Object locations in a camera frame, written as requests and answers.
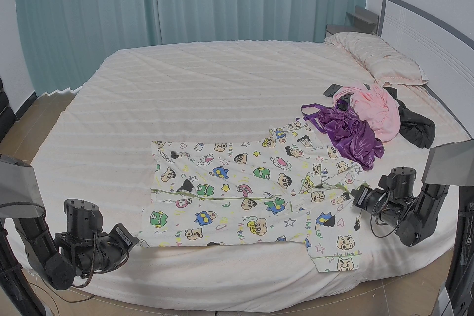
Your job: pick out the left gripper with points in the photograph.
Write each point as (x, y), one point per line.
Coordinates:
(116, 251)

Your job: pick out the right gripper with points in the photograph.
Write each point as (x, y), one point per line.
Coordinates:
(372, 203)

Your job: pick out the white printed pyjama top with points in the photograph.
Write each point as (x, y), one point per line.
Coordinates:
(240, 196)

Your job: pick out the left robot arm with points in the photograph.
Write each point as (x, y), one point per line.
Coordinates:
(44, 244)

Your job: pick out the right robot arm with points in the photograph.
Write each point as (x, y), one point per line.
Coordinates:
(426, 211)

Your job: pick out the purple satin garment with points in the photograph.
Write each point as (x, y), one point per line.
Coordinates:
(351, 136)

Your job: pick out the black garment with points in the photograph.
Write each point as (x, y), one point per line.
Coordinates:
(418, 131)

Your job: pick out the pink garment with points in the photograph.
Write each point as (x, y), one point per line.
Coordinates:
(381, 114)

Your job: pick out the cream pillow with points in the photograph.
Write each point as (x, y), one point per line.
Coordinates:
(381, 59)

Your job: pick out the bed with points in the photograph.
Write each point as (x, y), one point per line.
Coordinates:
(203, 96)

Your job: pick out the dark grey chest of drawers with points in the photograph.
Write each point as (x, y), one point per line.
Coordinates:
(6, 111)

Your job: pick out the grey bedside table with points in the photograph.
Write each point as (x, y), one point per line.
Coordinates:
(361, 15)

